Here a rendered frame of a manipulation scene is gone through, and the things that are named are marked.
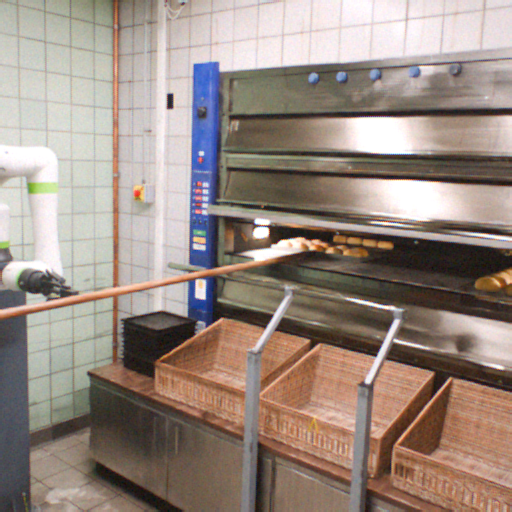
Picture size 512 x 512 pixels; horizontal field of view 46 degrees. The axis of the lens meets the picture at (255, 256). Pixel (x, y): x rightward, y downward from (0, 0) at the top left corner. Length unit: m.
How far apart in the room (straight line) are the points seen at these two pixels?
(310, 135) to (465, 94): 0.71
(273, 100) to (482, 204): 1.11
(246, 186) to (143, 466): 1.44
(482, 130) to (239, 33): 1.30
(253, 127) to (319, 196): 0.52
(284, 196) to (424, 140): 0.73
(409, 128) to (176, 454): 1.72
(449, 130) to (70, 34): 2.13
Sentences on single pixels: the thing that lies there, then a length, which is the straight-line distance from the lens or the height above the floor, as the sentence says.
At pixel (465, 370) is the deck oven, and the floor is 0.88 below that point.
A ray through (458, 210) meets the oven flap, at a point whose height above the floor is 1.51.
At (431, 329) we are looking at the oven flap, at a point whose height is 1.02.
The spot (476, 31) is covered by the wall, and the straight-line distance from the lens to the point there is 2.50.
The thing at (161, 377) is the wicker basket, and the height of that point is 0.65.
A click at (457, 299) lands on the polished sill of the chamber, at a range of 2.49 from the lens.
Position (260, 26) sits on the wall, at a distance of 3.04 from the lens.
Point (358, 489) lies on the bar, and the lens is 2.20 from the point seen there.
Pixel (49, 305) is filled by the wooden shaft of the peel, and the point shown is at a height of 1.19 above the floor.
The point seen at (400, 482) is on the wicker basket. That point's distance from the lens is 2.24.
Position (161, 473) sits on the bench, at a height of 0.23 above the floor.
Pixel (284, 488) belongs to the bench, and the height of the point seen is 0.43.
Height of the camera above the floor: 1.67
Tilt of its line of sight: 9 degrees down
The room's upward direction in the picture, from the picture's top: 2 degrees clockwise
